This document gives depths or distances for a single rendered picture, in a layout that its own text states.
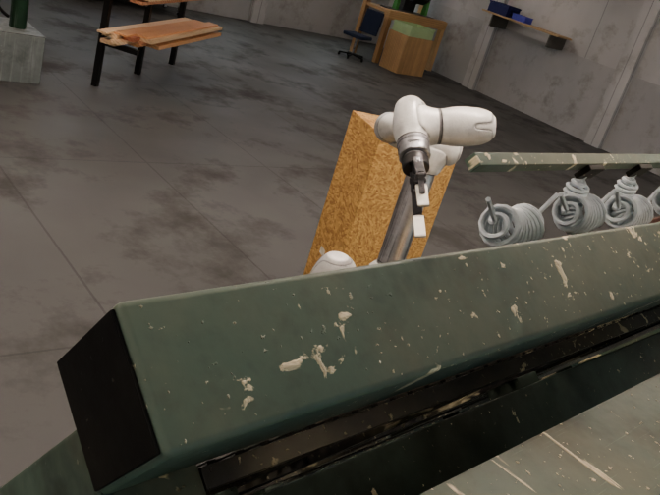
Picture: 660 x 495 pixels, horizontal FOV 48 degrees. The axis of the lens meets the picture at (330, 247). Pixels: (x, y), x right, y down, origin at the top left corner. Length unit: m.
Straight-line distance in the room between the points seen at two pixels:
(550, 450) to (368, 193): 3.44
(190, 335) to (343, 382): 0.12
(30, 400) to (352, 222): 1.86
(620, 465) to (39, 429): 2.85
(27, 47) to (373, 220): 4.56
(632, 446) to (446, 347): 0.22
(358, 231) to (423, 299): 3.52
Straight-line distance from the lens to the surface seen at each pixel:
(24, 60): 7.83
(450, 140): 2.14
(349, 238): 4.15
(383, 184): 4.08
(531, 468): 0.67
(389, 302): 0.61
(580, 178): 1.27
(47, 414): 3.44
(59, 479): 0.59
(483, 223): 1.10
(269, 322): 0.52
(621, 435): 0.78
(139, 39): 8.17
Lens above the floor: 2.15
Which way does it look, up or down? 22 degrees down
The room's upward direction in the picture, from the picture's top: 17 degrees clockwise
